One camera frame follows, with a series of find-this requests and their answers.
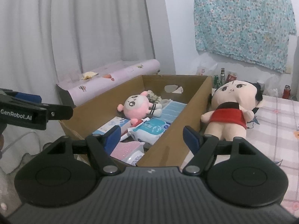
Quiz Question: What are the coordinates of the blue white wet wipes pack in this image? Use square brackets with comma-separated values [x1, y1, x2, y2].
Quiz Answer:
[128, 118, 171, 146]

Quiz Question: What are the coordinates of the pink white plush toy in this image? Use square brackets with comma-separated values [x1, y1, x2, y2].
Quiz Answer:
[117, 91, 162, 125]

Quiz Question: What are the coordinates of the pink towel pack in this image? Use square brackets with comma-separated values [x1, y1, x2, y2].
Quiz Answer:
[110, 141, 144, 160]

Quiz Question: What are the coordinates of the blue white tissue box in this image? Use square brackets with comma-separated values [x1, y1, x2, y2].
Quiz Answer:
[92, 116, 131, 136]

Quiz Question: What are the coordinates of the white printed tissue pack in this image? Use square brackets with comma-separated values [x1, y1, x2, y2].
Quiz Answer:
[122, 150, 144, 166]

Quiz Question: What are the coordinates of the large cardboard box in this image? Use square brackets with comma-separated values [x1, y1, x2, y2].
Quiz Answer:
[60, 75, 212, 167]

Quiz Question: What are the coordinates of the blue folded cloth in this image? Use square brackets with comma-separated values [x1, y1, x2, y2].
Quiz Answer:
[160, 101, 187, 124]

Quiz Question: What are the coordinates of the red dress plush doll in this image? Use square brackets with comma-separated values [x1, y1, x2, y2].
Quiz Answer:
[201, 80, 263, 141]

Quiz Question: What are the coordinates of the green glass bottle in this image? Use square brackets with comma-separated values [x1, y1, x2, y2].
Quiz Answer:
[213, 75, 221, 89]

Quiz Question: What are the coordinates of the white curtain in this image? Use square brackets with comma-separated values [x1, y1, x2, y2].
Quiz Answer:
[1, 0, 154, 104]

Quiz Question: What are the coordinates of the plaid pink bed sheet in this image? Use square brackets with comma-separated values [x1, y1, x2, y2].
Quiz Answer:
[246, 96, 298, 217]

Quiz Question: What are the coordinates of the white plastic bag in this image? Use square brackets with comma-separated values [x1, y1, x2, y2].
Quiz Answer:
[192, 57, 218, 76]

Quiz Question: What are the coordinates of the teal floral hanging cloth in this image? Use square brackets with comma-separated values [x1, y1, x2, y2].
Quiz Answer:
[194, 0, 296, 73]

